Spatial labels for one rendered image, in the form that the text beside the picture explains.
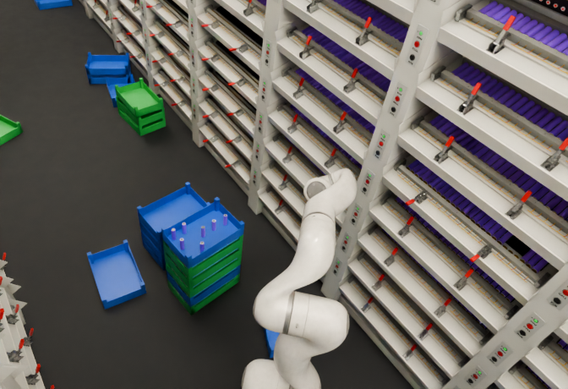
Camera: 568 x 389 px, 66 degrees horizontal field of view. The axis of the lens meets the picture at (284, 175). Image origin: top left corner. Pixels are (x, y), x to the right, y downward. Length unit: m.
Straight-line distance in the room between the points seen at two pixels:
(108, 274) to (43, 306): 0.31
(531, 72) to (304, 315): 0.80
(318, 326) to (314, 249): 0.17
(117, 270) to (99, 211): 0.43
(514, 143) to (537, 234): 0.26
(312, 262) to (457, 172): 0.63
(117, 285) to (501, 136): 1.85
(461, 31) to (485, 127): 0.27
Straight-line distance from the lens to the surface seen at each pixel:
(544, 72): 1.25
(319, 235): 1.02
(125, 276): 2.40
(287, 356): 1.17
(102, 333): 2.27
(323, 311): 1.04
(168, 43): 3.05
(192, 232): 2.02
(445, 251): 1.69
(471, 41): 1.30
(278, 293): 1.02
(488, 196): 1.42
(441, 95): 1.40
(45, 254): 2.59
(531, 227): 1.40
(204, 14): 2.52
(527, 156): 1.30
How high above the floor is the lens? 1.99
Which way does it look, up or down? 44 degrees down
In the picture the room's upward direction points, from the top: 10 degrees clockwise
